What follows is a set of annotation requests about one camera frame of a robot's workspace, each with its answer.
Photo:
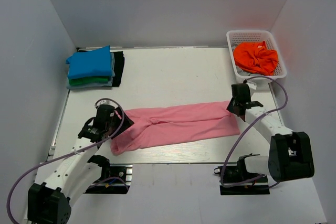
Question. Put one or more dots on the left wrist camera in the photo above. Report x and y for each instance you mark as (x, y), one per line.
(103, 102)

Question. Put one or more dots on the light blue folded t shirt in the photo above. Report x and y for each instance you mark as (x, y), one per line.
(108, 84)

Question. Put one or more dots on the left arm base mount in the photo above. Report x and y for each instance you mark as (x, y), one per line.
(117, 183)

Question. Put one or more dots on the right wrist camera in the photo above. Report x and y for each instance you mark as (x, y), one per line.
(252, 87)

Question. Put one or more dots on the black folded t shirt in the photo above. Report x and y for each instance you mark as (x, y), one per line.
(118, 68)

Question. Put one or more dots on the white plastic basket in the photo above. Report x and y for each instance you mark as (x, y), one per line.
(241, 36)

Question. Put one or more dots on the green folded t shirt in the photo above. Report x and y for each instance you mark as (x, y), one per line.
(89, 80)

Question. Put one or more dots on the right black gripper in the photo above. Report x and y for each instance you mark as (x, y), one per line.
(230, 107)

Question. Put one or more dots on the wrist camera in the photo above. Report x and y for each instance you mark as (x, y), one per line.
(103, 102)
(252, 87)

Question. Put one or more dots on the pink t shirt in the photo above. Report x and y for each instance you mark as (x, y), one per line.
(175, 125)

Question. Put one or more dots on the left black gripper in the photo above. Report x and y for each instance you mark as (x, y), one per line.
(127, 123)

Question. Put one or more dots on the orange t shirt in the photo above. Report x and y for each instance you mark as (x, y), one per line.
(256, 58)

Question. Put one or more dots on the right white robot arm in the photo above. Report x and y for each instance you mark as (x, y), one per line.
(290, 154)

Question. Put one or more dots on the grey t shirt in basket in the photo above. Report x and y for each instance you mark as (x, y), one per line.
(241, 71)

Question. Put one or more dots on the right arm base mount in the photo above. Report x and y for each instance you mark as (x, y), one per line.
(232, 175)

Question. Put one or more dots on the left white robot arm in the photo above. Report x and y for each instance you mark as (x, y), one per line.
(52, 200)

